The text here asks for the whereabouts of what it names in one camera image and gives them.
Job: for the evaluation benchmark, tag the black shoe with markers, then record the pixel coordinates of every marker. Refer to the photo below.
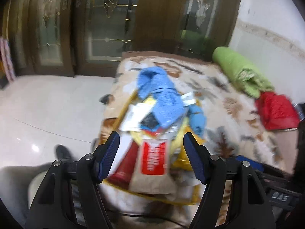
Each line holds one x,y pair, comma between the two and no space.
62,153

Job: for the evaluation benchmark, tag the wooden glass door cabinet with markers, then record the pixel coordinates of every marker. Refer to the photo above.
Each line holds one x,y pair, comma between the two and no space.
91,37

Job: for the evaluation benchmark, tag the blue towel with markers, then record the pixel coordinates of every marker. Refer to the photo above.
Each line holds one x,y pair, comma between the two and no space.
170,105

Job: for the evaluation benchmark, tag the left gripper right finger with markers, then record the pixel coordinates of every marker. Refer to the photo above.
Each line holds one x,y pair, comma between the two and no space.
198,156

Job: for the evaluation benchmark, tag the red quilted jacket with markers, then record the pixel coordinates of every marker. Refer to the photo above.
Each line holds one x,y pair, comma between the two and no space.
276,112

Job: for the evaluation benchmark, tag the red and white packet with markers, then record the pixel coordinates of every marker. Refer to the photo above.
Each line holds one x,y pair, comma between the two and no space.
153,158

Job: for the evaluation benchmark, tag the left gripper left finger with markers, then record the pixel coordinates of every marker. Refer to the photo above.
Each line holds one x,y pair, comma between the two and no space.
104,156

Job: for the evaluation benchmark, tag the green rolled blanket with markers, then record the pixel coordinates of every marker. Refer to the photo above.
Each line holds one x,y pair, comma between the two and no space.
242,73

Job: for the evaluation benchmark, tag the black backpack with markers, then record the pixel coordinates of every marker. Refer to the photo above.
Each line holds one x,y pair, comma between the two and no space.
287,203

